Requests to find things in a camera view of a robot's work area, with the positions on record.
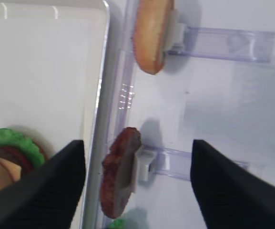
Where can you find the white rectangular metal tray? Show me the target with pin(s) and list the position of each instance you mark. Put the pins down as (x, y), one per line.
(51, 63)

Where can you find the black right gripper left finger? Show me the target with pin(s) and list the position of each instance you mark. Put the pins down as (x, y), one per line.
(46, 198)

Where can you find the right long clear rail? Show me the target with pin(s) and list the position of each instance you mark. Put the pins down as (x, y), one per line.
(116, 94)

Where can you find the right golden bun half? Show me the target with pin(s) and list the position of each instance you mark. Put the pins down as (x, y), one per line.
(151, 23)

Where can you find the clear holder under patty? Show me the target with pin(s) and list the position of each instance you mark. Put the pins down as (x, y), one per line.
(166, 162)

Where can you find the clear holder under buns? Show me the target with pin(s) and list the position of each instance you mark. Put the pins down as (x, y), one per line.
(222, 44)

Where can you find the brown meat patty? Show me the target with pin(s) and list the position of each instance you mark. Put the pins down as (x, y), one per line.
(118, 165)

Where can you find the green lettuce under cheese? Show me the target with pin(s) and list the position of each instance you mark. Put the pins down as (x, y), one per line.
(10, 137)

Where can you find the tomato slice in stack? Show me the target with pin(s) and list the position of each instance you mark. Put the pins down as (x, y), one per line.
(14, 155)

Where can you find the loose green lettuce leaf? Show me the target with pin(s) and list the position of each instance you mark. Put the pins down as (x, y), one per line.
(118, 224)

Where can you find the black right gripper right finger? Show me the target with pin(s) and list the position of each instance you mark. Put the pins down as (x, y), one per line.
(229, 197)

